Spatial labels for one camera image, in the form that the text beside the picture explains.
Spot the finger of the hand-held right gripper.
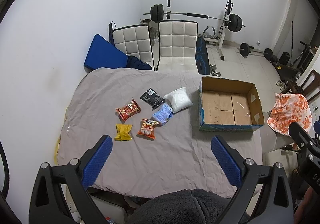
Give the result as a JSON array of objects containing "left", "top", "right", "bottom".
[{"left": 289, "top": 121, "right": 320, "bottom": 162}]

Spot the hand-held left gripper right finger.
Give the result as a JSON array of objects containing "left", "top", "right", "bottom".
[{"left": 211, "top": 135, "right": 294, "bottom": 224}]

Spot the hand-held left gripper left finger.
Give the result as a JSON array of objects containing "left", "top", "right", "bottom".
[{"left": 29, "top": 135, "right": 113, "bottom": 224}]

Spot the yellow snack packet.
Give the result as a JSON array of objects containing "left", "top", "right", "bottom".
[{"left": 114, "top": 124, "right": 133, "bottom": 142}]

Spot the cardboard box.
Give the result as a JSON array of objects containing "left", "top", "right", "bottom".
[{"left": 199, "top": 76, "right": 265, "bottom": 132}]

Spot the orange snack packet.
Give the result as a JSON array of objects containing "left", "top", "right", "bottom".
[{"left": 136, "top": 118, "right": 160, "bottom": 139}]

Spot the red snack packet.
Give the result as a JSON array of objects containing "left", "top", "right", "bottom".
[{"left": 116, "top": 98, "right": 142, "bottom": 122}]

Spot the white plastic packet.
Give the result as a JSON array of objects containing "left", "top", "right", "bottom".
[{"left": 164, "top": 87, "right": 193, "bottom": 114}]

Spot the pale blue tissue pack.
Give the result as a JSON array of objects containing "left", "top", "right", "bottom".
[{"left": 152, "top": 103, "right": 174, "bottom": 126}]

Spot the black packet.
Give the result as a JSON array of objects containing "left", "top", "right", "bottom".
[{"left": 140, "top": 88, "right": 165, "bottom": 111}]

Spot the person's right forearm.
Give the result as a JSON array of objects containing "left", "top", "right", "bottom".
[{"left": 294, "top": 185, "right": 320, "bottom": 224}]

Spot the orange floral cloth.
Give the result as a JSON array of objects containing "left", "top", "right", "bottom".
[{"left": 267, "top": 93, "right": 313, "bottom": 151}]

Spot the grey table cloth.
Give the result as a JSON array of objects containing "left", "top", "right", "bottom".
[{"left": 55, "top": 67, "right": 263, "bottom": 199}]

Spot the wooden chair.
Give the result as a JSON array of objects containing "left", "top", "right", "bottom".
[{"left": 287, "top": 69, "right": 320, "bottom": 104}]

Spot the grey fleece clothing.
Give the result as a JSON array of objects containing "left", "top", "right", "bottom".
[{"left": 126, "top": 188, "right": 250, "bottom": 224}]

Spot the black speaker box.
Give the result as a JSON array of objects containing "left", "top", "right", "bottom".
[{"left": 278, "top": 52, "right": 290, "bottom": 65}]

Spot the black exercise machine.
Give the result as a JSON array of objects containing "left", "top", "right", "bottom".
[{"left": 272, "top": 20, "right": 317, "bottom": 82}]

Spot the metal dumbbell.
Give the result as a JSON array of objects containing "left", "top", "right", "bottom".
[{"left": 209, "top": 64, "right": 222, "bottom": 77}]

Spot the short barbell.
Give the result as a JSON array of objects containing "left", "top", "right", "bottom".
[{"left": 239, "top": 43, "right": 274, "bottom": 60}]

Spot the dark blue garment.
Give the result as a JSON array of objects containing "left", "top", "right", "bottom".
[{"left": 126, "top": 55, "right": 153, "bottom": 70}]

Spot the blue foam cushion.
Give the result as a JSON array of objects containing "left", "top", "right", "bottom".
[{"left": 84, "top": 34, "right": 130, "bottom": 73}]

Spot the white weight rack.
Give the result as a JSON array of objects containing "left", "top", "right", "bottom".
[{"left": 164, "top": 0, "right": 234, "bottom": 60}]

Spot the white padded chair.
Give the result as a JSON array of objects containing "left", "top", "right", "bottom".
[
  {"left": 155, "top": 20, "right": 199, "bottom": 73},
  {"left": 112, "top": 24, "right": 154, "bottom": 70}
]

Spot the barbell with black plates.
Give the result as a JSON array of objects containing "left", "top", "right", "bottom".
[{"left": 150, "top": 5, "right": 245, "bottom": 33}]

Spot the black cable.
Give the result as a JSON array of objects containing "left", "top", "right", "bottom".
[{"left": 0, "top": 139, "right": 10, "bottom": 197}]

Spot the black carry strap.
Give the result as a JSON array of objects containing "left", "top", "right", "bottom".
[{"left": 108, "top": 22, "right": 117, "bottom": 45}]

